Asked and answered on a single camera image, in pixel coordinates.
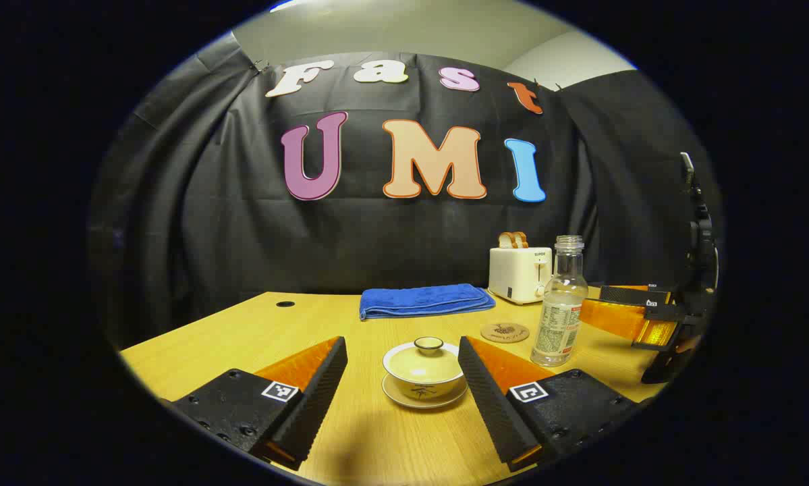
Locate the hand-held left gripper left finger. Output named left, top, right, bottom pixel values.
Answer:
left=168, top=335, right=349, bottom=472

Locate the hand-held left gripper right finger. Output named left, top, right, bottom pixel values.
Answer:
left=457, top=335, right=642, bottom=473

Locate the clear plastic water bottle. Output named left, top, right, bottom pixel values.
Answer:
left=530, top=235, right=589, bottom=368

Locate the beige ceramic teacup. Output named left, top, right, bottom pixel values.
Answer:
left=383, top=341, right=466, bottom=400

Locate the round cork coaster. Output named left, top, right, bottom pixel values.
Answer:
left=480, top=322, right=530, bottom=344

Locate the beige ceramic saucer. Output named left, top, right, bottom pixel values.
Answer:
left=382, top=375, right=469, bottom=410

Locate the white toaster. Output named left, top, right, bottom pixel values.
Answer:
left=489, top=246, right=553, bottom=305

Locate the folded blue towel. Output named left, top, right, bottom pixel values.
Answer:
left=359, top=283, right=497, bottom=321

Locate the black backdrop cloth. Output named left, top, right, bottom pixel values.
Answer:
left=87, top=30, right=725, bottom=352

